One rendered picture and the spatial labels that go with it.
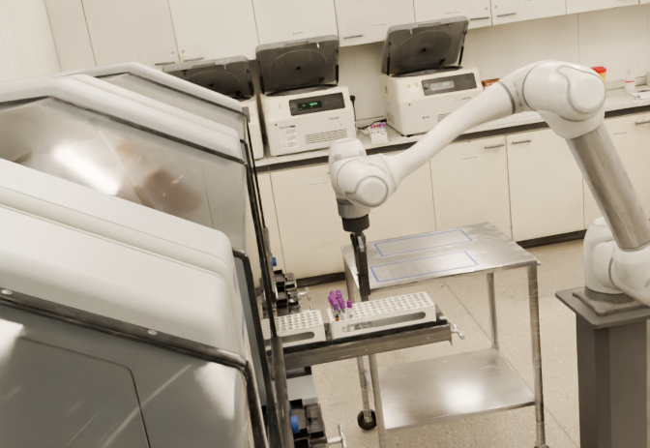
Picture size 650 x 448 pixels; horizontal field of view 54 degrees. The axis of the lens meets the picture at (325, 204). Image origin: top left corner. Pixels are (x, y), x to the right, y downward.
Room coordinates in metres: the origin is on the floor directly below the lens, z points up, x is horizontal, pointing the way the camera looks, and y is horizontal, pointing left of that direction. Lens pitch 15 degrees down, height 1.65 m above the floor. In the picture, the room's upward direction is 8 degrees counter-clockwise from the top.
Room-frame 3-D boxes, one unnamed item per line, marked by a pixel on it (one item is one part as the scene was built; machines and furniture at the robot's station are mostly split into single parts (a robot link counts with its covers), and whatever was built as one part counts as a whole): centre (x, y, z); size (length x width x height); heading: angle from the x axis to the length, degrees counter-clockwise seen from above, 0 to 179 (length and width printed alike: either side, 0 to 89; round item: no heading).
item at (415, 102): (4.35, -0.81, 1.25); 0.62 x 0.56 x 0.69; 4
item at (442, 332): (1.68, 0.02, 0.78); 0.73 x 0.14 x 0.09; 95
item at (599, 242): (1.84, -0.86, 0.87); 0.18 x 0.16 x 0.22; 9
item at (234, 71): (4.23, 0.62, 1.22); 0.62 x 0.56 x 0.64; 3
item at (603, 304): (1.87, -0.85, 0.73); 0.22 x 0.18 x 0.06; 5
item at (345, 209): (1.68, -0.08, 1.17); 0.09 x 0.09 x 0.06
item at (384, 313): (1.69, -0.11, 0.83); 0.30 x 0.10 x 0.06; 95
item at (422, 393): (2.18, -0.36, 0.41); 0.67 x 0.46 x 0.82; 94
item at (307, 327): (1.66, 0.20, 0.83); 0.30 x 0.10 x 0.06; 95
